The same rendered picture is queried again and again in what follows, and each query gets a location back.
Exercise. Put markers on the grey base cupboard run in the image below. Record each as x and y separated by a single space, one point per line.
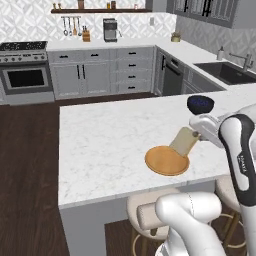
100 73

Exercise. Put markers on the round wooden plate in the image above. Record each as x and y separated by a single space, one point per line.
163 163

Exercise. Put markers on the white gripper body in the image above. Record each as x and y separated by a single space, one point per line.
208 128

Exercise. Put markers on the dark wooden wall shelf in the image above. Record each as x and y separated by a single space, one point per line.
100 10

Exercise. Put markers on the black dishwasher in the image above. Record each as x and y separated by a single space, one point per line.
171 78

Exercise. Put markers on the steel range oven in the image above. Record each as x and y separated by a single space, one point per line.
25 73

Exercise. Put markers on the white soap dispenser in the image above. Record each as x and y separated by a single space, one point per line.
220 54

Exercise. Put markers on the rail with hanging tools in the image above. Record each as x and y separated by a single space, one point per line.
70 25

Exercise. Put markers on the black sink basin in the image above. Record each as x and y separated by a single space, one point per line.
226 71

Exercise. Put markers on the small potted plant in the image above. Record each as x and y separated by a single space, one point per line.
175 36

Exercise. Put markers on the small brown shaker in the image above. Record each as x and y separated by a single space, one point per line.
54 6
59 6

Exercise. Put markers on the small white cup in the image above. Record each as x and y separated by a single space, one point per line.
135 6

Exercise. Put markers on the beige round bar stool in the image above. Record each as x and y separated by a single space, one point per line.
225 190
143 206

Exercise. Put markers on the steel tap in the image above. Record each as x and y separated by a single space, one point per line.
246 61

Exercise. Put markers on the white wall outlet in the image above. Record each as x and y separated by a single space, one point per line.
152 21

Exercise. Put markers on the dark brown jar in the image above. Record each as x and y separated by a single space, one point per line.
113 4

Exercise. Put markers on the grey cupboards under sink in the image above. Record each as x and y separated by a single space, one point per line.
200 81

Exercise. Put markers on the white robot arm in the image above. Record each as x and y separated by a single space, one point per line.
196 216

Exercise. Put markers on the dark blue bowl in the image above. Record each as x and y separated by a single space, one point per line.
200 104

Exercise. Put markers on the wooden knife block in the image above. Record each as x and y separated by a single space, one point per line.
86 35

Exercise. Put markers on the grey glass-door wall cupboards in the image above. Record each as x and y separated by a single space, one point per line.
206 10

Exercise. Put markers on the small yellow jar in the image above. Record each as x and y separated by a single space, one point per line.
108 5

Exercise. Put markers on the grey coffee machine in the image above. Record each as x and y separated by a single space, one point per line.
110 30

